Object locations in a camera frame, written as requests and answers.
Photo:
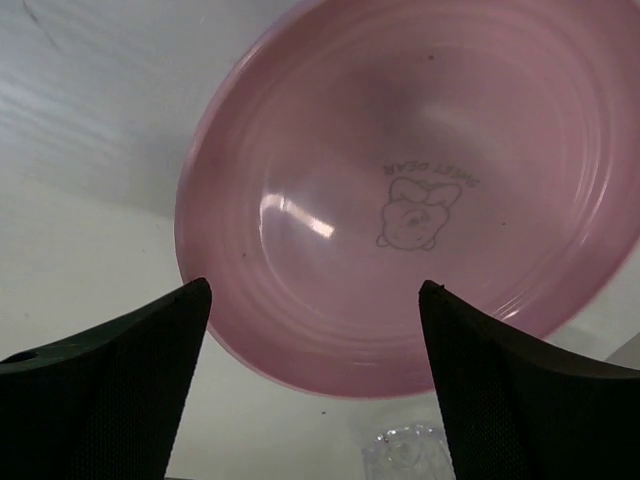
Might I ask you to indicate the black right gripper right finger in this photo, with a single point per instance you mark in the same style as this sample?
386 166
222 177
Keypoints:
517 407

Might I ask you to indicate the clear plastic cup near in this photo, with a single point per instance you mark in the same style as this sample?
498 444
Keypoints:
413 452

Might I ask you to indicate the pink plastic plate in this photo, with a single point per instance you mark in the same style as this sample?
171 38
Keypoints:
361 148

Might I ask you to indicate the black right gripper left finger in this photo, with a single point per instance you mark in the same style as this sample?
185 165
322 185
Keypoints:
105 403

